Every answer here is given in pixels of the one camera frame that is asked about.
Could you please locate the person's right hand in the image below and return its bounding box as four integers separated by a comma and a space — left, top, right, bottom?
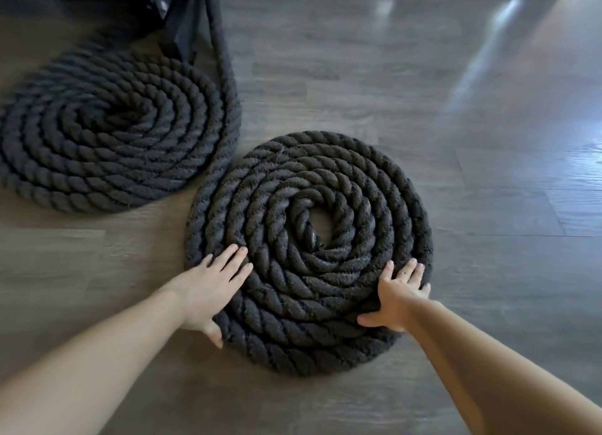
357, 258, 432, 335

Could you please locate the black metal rack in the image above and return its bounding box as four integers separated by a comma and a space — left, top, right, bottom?
0, 0, 208, 65

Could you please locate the person's left hand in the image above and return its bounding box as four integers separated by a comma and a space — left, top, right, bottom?
162, 244, 255, 350

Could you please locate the person's right forearm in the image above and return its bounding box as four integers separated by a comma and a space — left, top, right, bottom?
404, 300, 602, 435

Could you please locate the person's left forearm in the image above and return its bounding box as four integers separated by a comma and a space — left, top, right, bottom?
0, 291, 184, 435

